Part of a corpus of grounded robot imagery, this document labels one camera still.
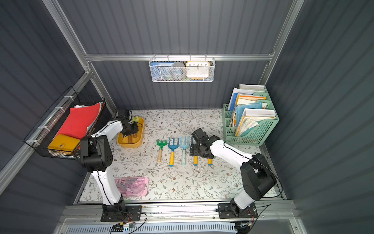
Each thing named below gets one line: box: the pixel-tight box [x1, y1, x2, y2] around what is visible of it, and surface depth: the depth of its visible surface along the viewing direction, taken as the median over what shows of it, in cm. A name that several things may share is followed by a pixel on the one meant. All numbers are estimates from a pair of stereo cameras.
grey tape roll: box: [169, 61, 187, 81], surface depth 89 cm
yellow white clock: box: [185, 60, 211, 80], surface depth 90 cm
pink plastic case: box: [114, 176, 150, 197], surface depth 84 cm
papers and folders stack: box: [227, 84, 277, 137], surface depth 93 cm
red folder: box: [56, 102, 101, 140], surface depth 76 cm
